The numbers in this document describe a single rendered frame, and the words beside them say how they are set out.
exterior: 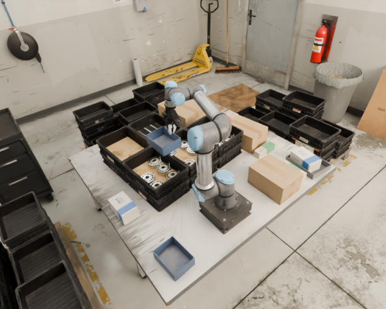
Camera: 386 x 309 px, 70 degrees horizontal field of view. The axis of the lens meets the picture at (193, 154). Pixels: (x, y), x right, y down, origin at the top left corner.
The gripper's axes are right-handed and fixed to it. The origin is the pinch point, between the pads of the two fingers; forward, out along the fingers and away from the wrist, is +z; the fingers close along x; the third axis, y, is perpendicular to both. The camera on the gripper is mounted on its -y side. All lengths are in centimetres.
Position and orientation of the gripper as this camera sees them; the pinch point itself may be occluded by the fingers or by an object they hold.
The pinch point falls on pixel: (171, 133)
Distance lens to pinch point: 187.8
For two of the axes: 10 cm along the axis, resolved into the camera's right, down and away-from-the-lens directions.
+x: -8.1, 2.9, -5.1
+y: -5.8, -4.9, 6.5
